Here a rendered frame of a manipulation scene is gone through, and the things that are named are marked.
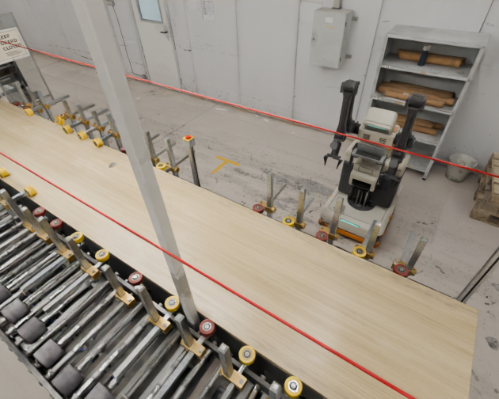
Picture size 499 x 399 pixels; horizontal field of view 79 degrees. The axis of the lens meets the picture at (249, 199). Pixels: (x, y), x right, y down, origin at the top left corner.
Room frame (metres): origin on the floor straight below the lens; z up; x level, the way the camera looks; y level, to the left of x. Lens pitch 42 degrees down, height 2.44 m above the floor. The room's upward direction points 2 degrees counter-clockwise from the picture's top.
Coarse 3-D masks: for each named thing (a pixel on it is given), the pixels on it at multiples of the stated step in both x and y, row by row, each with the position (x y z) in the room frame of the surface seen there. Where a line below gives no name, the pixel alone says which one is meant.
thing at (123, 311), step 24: (0, 240) 1.55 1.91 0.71; (0, 264) 1.34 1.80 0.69; (96, 288) 1.09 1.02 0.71; (0, 312) 1.02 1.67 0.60; (120, 312) 0.96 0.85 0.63; (144, 312) 0.92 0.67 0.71; (0, 336) 0.74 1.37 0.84; (96, 336) 0.83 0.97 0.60; (120, 336) 0.77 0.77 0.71; (144, 336) 0.77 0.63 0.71; (24, 360) 0.62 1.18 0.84; (72, 360) 0.70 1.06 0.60; (96, 360) 0.65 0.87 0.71; (120, 360) 0.64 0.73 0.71; (144, 360) 0.64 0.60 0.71; (168, 360) 0.63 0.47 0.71; (192, 360) 0.63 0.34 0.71; (48, 384) 0.50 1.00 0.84; (96, 384) 0.53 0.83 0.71; (120, 384) 0.53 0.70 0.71; (144, 384) 0.52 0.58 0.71; (192, 384) 0.51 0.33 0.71; (216, 384) 0.51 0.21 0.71; (264, 384) 0.46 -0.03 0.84
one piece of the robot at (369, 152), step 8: (360, 144) 2.08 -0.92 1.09; (368, 144) 2.05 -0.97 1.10; (352, 152) 2.04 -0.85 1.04; (360, 152) 2.04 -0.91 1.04; (368, 152) 2.03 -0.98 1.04; (376, 152) 2.00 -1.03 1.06; (384, 152) 1.97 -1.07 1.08; (352, 160) 2.12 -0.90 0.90; (376, 160) 1.92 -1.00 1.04; (384, 160) 1.91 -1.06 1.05
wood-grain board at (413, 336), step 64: (0, 128) 2.97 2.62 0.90; (64, 192) 1.86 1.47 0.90; (128, 192) 1.82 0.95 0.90; (192, 192) 1.79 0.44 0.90; (128, 256) 1.20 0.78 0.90; (192, 256) 1.17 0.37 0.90; (256, 256) 1.15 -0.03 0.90; (320, 256) 1.13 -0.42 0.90; (256, 320) 0.75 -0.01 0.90; (320, 320) 0.73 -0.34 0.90; (384, 320) 0.72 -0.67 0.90; (448, 320) 0.70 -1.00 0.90; (320, 384) 0.44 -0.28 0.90; (448, 384) 0.41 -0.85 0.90
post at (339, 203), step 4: (340, 196) 1.37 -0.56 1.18; (340, 200) 1.34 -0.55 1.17; (336, 204) 1.35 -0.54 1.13; (340, 204) 1.34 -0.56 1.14; (336, 208) 1.35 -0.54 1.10; (340, 208) 1.34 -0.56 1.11; (336, 212) 1.35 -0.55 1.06; (340, 212) 1.35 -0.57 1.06; (336, 216) 1.35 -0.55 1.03; (332, 220) 1.36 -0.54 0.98; (336, 220) 1.34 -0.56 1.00; (332, 224) 1.35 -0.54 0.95; (336, 224) 1.34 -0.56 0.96; (332, 228) 1.35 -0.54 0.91; (336, 228) 1.35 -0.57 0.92; (332, 232) 1.35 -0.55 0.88; (328, 240) 1.35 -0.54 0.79; (332, 244) 1.34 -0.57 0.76
